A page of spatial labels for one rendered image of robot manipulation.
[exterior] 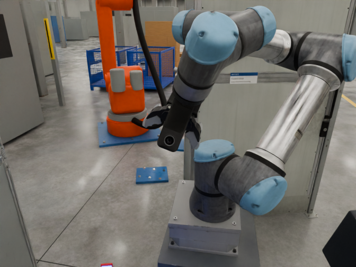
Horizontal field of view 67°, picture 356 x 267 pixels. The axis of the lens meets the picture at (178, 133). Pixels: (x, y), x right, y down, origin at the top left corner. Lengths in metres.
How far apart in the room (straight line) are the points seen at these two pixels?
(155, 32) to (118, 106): 4.45
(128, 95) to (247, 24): 3.50
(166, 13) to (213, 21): 10.15
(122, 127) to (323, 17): 2.87
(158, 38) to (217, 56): 7.64
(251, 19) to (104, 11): 3.56
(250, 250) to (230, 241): 0.09
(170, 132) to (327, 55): 0.47
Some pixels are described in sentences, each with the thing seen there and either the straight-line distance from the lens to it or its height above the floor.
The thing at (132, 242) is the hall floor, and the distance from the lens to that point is 2.38.
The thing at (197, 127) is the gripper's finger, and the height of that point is 1.45.
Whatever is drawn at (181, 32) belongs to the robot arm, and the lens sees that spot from 0.61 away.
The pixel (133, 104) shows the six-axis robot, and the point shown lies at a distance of 3.98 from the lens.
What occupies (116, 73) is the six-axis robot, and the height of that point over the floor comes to 0.99.
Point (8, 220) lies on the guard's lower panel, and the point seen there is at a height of 0.65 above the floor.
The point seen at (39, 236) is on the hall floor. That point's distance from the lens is 2.66.
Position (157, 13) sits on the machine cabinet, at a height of 1.83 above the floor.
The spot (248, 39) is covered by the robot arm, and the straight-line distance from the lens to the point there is 0.49.
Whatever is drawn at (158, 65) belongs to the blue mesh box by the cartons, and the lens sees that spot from 6.41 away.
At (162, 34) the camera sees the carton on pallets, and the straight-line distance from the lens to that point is 8.04.
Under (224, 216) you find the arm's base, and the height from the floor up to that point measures 1.13.
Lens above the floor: 1.68
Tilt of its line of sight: 23 degrees down
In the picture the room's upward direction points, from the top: straight up
